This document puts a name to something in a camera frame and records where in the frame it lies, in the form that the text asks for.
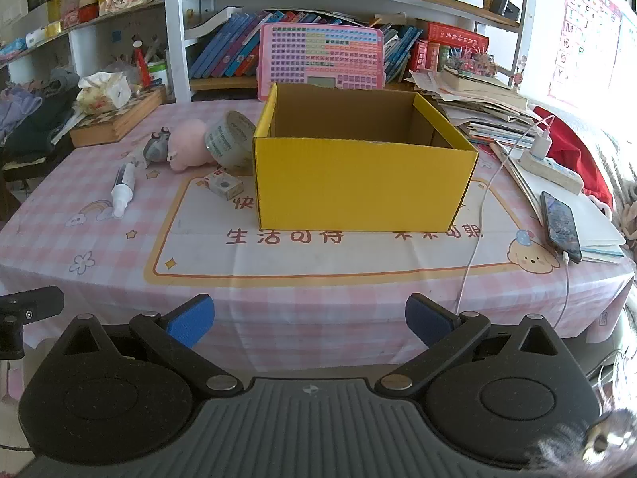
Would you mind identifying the white notebook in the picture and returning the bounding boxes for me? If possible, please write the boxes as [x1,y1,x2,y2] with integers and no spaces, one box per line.
[502,159,627,264]

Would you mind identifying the row of blue books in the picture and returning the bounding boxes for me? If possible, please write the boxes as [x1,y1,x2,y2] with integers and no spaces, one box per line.
[383,25,424,85]

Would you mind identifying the white charger plug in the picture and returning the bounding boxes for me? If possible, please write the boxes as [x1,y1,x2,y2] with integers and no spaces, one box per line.
[528,132,552,160]

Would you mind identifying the thick red book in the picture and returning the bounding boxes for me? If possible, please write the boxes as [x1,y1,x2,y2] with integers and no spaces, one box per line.
[415,20,491,51]

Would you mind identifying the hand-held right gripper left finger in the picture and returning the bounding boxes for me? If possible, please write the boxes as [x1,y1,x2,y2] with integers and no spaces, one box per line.
[56,295,244,395]

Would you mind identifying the stack of books and papers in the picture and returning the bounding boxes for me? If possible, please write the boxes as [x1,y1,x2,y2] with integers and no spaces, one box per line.
[408,67,543,147]

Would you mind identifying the floral tissue pack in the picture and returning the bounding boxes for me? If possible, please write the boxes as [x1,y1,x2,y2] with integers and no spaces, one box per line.
[77,72,133,115]

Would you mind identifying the clear plastic cup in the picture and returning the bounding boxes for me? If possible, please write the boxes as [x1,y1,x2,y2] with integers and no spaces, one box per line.
[204,110,257,176]

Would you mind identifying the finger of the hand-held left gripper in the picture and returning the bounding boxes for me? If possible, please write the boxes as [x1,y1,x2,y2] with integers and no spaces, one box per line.
[0,286,65,321]
[0,315,25,359]

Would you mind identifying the white wooden bookshelf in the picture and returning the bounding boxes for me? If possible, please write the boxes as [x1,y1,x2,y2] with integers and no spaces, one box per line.
[0,0,531,105]

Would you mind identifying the pink alphabet poster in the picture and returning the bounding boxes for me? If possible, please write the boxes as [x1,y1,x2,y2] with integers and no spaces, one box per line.
[547,0,623,110]

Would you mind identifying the pink plush toy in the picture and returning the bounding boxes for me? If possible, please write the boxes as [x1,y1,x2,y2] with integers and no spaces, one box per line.
[166,118,220,174]

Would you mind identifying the pile of dark clothes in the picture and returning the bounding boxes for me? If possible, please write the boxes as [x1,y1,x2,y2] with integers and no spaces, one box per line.
[0,67,80,157]

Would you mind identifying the row of colourful books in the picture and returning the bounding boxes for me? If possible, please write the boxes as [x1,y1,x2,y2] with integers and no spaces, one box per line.
[189,10,262,80]

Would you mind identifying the white charging cable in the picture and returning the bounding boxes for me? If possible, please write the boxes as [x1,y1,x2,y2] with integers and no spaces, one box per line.
[458,114,555,312]

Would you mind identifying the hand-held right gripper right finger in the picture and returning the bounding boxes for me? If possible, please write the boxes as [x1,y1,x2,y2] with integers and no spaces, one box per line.
[375,293,568,398]

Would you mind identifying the white spray bottle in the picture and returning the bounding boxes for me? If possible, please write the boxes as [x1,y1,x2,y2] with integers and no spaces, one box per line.
[112,163,137,218]

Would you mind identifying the bunch of colourful clips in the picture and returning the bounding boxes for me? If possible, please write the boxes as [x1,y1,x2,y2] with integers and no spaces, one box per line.
[445,47,498,78]

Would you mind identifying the grey toy mouse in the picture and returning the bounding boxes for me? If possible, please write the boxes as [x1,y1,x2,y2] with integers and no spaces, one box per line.
[143,128,172,163]

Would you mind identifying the wooden chess box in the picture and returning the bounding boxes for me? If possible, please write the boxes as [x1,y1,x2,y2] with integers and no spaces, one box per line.
[70,86,167,147]

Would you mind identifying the black smartphone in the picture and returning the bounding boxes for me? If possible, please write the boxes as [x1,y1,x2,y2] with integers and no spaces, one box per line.
[540,190,583,263]

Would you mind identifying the white power strip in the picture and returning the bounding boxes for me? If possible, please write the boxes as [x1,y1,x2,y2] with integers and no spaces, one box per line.
[530,104,615,205]
[519,149,584,195]

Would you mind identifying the pink toy keyboard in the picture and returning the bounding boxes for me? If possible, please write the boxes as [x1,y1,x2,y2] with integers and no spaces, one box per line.
[258,22,386,103]

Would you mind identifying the small white printed box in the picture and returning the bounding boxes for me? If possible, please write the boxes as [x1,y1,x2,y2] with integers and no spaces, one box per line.
[205,169,244,201]

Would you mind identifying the small black box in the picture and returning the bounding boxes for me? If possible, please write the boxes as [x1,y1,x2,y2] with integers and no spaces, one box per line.
[490,0,526,17]

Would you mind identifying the yellow cardboard box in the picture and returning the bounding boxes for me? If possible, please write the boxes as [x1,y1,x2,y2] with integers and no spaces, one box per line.
[252,82,479,232]

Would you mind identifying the pink checked tablecloth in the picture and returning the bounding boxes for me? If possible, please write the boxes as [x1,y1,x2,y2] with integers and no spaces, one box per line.
[0,87,637,366]

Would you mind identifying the white jar green label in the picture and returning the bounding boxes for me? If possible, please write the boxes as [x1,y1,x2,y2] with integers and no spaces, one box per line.
[147,60,170,88]

